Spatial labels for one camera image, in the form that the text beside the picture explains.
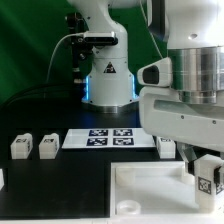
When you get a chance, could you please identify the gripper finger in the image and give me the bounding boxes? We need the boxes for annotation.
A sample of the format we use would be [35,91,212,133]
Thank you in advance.
[214,157,224,185]

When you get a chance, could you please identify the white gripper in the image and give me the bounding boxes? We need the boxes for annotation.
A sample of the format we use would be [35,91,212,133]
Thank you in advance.
[139,87,224,175]

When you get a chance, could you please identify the white square table top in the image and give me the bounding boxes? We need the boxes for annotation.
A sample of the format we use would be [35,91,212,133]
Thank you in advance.
[110,161,224,224]

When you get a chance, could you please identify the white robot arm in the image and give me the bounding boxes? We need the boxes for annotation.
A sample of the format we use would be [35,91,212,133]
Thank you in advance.
[68,0,224,175]

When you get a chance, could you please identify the white sheet with markers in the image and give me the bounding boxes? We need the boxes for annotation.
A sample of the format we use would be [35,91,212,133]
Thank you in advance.
[62,128,155,149]

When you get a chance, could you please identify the white block left edge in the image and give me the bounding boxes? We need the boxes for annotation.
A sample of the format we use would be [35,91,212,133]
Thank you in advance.
[0,169,4,191]

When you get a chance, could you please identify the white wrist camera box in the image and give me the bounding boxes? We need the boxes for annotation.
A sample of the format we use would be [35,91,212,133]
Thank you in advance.
[137,57,172,88]

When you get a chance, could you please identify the black camera on stand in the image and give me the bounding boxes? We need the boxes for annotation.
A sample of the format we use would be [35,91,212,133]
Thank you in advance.
[78,31,118,46]

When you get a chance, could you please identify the black cable bundle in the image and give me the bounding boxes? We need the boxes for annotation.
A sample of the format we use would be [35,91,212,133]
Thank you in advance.
[0,83,84,114]

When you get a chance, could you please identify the white camera cable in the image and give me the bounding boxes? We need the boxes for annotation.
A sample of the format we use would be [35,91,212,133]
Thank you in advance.
[45,32,85,84]

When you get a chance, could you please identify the black camera stand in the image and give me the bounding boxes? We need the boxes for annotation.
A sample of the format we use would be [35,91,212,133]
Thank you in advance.
[65,12,93,100]

